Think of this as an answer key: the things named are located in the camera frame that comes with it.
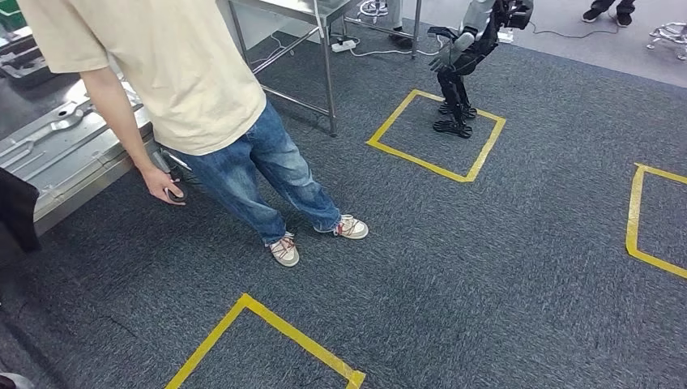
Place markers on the person's hand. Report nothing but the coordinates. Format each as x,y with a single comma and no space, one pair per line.
161,185

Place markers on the black handheld controller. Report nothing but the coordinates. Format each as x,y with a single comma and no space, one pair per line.
177,196

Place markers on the black plastic panel part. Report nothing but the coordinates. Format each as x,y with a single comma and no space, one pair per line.
19,209

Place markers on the person's forearm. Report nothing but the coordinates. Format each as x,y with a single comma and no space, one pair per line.
121,123

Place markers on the stainless steel workbench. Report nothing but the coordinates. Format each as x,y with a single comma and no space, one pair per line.
80,188

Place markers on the pressed sheet metal panel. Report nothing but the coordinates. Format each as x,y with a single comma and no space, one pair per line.
64,139

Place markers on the person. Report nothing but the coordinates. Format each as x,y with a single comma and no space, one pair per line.
397,13
177,70
622,19

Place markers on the stainless steel table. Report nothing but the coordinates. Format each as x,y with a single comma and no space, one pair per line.
290,6

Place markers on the white power strip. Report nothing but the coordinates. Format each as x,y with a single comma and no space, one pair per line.
343,46

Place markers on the yellow floor tape square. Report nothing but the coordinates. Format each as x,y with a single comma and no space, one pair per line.
429,164

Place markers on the silver chair base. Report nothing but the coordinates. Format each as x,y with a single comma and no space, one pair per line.
671,33
374,8

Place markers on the humanoid robot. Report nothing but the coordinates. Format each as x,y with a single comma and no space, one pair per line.
453,88

